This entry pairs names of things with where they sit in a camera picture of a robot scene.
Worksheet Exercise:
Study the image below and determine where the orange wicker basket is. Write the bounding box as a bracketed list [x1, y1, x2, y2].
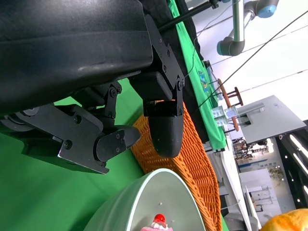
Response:
[131, 101, 223, 231]

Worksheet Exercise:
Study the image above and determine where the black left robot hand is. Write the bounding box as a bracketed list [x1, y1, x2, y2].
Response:
[0, 0, 186, 175]

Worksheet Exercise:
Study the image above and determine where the brown wooden stool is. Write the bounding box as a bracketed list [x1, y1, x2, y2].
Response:
[218, 78, 244, 108]
[223, 116, 241, 133]

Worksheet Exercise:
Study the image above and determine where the long thin black cable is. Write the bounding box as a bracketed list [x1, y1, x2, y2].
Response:
[196, 9, 308, 113]

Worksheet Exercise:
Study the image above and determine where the black boom pole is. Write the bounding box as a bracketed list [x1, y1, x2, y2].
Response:
[157, 0, 220, 33]

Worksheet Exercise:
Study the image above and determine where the orange striped ring bread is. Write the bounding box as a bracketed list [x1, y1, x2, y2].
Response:
[258, 208, 308, 231]

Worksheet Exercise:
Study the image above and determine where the pink and chocolate cake slice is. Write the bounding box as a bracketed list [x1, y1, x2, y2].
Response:
[141, 213, 174, 231]

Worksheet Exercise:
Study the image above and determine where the grey bowl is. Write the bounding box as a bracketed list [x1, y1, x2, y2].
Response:
[83, 168, 206, 231]

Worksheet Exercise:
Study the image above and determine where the clear plastic box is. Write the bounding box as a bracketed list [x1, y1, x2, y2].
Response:
[225, 107, 238, 119]

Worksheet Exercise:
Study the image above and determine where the grey monitor panel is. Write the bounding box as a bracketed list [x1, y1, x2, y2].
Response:
[237, 95, 308, 145]

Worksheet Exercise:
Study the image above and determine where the green tablecloth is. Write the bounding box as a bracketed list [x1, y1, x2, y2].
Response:
[0, 79, 145, 231]

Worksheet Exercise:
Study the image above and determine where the green cloth with blue print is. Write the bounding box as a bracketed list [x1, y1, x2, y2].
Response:
[167, 0, 228, 152]

